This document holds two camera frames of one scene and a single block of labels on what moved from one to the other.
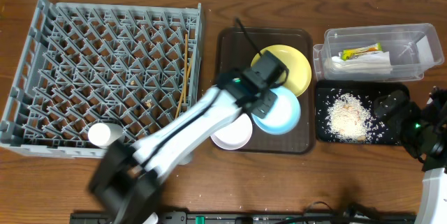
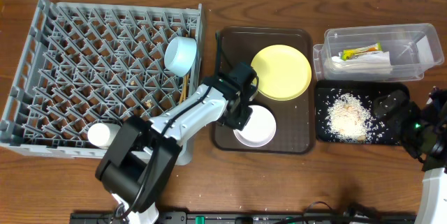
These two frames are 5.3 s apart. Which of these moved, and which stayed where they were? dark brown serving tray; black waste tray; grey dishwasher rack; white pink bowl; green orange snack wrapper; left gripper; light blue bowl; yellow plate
Moved: light blue bowl; white pink bowl; left gripper
Stayed: dark brown serving tray; grey dishwasher rack; black waste tray; yellow plate; green orange snack wrapper
